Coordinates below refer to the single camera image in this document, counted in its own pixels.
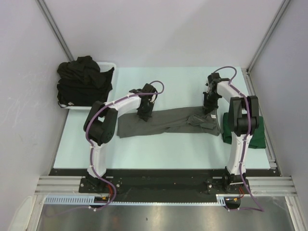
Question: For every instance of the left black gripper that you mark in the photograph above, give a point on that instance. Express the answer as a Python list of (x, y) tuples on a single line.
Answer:
[(145, 116)]

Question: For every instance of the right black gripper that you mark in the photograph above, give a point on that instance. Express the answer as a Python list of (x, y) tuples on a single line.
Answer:
[(208, 107)]

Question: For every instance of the light blue cable duct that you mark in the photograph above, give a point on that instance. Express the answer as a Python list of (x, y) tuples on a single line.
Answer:
[(94, 200)]

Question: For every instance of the grey t shirt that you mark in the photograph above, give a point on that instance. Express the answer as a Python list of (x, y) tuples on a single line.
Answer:
[(178, 120)]

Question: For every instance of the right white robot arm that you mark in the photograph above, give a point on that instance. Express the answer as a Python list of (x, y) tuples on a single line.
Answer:
[(243, 120)]

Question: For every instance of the green folded t shirt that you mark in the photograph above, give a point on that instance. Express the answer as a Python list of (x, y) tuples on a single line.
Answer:
[(258, 138)]

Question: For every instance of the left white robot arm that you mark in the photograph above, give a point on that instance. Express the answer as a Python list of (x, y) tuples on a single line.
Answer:
[(100, 126)]

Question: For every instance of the aluminium frame rail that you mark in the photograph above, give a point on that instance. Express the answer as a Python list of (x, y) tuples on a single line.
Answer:
[(259, 186)]

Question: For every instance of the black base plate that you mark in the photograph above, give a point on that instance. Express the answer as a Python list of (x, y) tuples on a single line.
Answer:
[(162, 186)]

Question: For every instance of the black t shirts pile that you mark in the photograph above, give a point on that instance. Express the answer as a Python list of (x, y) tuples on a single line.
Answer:
[(82, 83)]

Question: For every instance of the white plastic basket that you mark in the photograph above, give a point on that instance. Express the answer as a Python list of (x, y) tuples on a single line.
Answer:
[(104, 67)]

